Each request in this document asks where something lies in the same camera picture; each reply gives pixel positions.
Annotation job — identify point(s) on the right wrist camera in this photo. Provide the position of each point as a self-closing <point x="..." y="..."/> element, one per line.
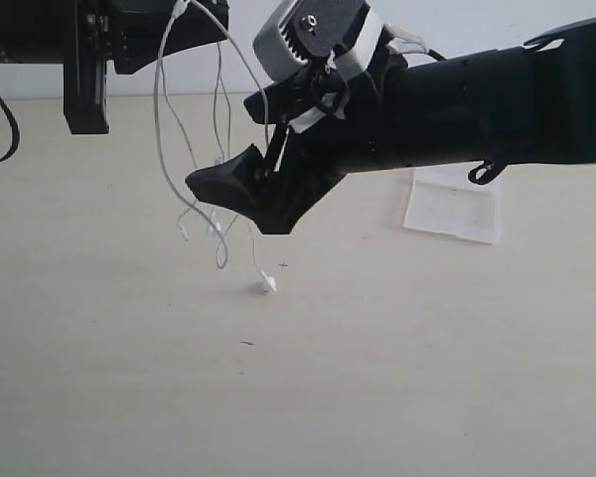
<point x="300" y="33"/>

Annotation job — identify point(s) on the clear plastic storage case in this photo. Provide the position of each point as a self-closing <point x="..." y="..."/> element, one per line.
<point x="443" y="201"/>

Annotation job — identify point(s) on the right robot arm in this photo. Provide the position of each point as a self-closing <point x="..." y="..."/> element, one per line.
<point x="532" y="104"/>

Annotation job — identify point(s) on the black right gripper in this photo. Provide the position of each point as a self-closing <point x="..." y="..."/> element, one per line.
<point x="331" y="127"/>

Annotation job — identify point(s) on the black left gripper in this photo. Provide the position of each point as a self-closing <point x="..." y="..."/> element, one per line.
<point x="71" y="34"/>

